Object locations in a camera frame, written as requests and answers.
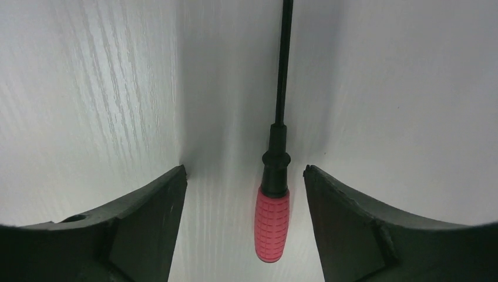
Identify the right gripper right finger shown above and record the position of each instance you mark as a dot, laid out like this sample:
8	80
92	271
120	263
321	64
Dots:
360	238

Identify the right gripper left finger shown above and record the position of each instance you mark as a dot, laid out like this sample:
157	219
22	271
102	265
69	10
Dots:
131	238

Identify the red handled screwdriver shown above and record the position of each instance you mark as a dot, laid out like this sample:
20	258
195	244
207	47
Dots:
272	208

